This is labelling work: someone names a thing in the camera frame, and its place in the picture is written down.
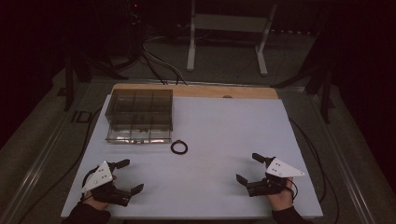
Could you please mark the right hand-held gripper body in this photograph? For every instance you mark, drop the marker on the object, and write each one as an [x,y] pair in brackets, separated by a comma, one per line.
[280,170]

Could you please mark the clear plastic drawer box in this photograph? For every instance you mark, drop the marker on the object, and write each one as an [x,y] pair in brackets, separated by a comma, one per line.
[140,112]

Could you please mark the wooden table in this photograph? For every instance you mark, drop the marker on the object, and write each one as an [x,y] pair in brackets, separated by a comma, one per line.
[199,91]

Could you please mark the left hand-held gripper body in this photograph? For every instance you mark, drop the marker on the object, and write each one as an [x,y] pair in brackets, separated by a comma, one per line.
[99,177]

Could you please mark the person's left hand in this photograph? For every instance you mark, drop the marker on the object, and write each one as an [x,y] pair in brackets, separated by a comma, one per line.
[96,204]

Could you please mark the black equipment stand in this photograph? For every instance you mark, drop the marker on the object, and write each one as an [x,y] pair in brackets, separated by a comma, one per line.
[134,28]

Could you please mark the white table mat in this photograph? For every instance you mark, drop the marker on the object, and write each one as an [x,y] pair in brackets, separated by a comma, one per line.
[224,133]

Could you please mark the person's right hand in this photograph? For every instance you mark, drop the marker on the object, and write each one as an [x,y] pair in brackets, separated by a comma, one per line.
[281,201]

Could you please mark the grey metal stand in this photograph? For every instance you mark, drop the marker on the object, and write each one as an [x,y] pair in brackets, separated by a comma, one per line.
[232,23]

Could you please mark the black tripod stand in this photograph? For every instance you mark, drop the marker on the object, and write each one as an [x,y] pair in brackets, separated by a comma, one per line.
[69,77]
[325,84]

